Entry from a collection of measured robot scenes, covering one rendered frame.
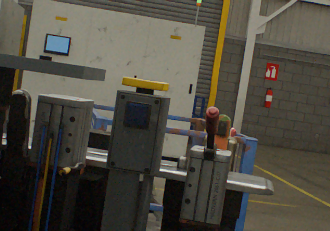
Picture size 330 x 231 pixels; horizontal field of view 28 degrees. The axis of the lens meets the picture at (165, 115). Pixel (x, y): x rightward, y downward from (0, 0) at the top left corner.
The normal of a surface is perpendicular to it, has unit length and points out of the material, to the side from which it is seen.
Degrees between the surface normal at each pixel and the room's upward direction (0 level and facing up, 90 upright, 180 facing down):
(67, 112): 90
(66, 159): 90
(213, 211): 90
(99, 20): 90
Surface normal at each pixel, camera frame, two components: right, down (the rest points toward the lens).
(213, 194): -0.13, 0.04
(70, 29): 0.15, 0.07
